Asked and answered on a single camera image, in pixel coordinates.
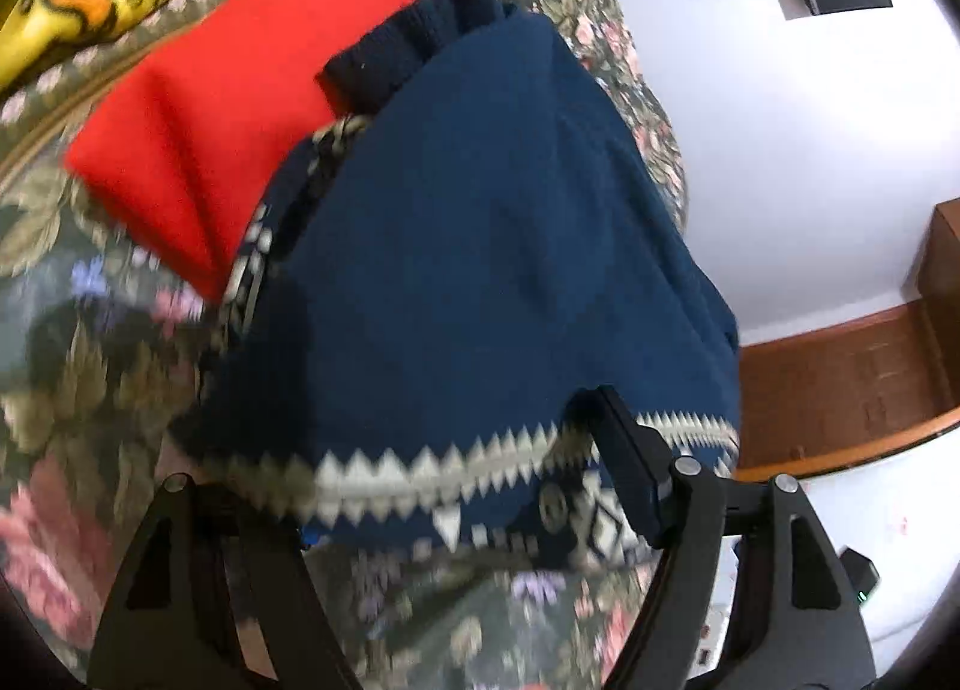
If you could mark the red garment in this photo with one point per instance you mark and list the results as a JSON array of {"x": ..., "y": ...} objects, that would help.
[{"x": 210, "y": 112}]

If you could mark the navy patterned sweater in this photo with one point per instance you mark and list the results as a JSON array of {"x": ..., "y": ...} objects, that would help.
[{"x": 487, "y": 247}]

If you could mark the wooden cabinet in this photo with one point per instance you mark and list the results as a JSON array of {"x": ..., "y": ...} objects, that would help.
[{"x": 941, "y": 255}]

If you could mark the black device with green light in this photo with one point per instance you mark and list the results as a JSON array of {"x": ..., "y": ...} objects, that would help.
[{"x": 859, "y": 570}]

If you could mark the brown wooden panel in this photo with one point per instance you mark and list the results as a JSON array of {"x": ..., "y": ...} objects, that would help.
[{"x": 825, "y": 375}]

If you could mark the floral bedspread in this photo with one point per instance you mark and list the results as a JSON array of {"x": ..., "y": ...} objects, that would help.
[{"x": 75, "y": 375}]

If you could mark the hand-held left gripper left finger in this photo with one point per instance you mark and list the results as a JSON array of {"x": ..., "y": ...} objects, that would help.
[{"x": 251, "y": 544}]

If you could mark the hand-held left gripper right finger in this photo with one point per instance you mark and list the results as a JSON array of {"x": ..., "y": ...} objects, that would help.
[{"x": 637, "y": 465}]

